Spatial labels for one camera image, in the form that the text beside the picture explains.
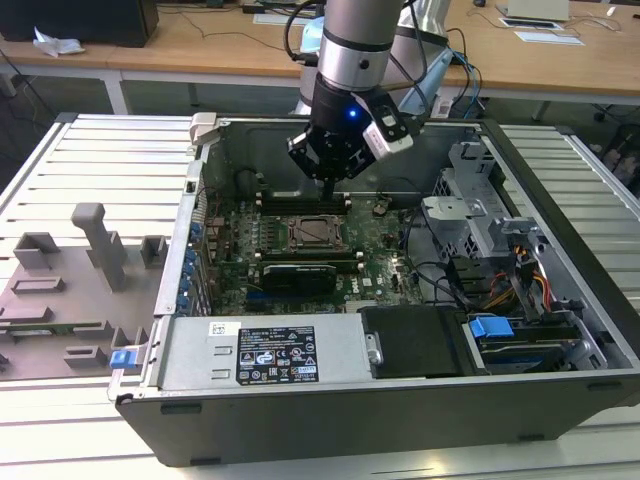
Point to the CPU socket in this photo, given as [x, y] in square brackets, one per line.
[289, 235]

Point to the metal drive cage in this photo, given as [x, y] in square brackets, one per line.
[450, 210]

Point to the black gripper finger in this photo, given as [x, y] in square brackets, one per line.
[305, 155]
[357, 167]

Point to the black computer tower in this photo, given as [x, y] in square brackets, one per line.
[75, 20]

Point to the RAM slot white clips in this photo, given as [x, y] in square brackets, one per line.
[302, 205]
[310, 254]
[302, 194]
[350, 265]

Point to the coin cell battery holder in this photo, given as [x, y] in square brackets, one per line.
[382, 206]

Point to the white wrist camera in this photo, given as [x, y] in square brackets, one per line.
[387, 147]

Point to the grey case latch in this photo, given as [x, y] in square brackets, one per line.
[205, 127]

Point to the white small adapter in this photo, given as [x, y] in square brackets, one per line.
[442, 107]

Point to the silver power supply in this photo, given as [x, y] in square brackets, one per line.
[200, 350]

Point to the white paper sheet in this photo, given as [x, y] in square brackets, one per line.
[272, 19]
[550, 38]

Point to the black graphics card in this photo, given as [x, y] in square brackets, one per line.
[300, 280]

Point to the black PC case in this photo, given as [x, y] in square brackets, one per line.
[350, 425]

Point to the crumpled white paper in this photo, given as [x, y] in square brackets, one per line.
[57, 44]

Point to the blue expansion slot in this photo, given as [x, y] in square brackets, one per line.
[270, 300]

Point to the grey parts rack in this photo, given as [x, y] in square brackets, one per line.
[60, 300]

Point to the hard disk in blue carrier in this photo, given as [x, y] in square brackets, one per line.
[492, 330]

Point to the blue slot retainer clip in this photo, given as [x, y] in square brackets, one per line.
[186, 283]
[198, 231]
[190, 262]
[183, 303]

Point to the black power adapter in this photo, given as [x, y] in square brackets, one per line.
[252, 8]

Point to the green RAM stick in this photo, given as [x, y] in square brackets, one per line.
[55, 330]

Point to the blue case latch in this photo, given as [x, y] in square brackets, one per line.
[121, 360]

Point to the green motherboard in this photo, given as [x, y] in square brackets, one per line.
[380, 280]

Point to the wooden desk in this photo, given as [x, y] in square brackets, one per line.
[200, 55]

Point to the black plastic shroud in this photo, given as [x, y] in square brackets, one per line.
[420, 340]

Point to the grey flat box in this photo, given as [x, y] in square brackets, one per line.
[532, 7]

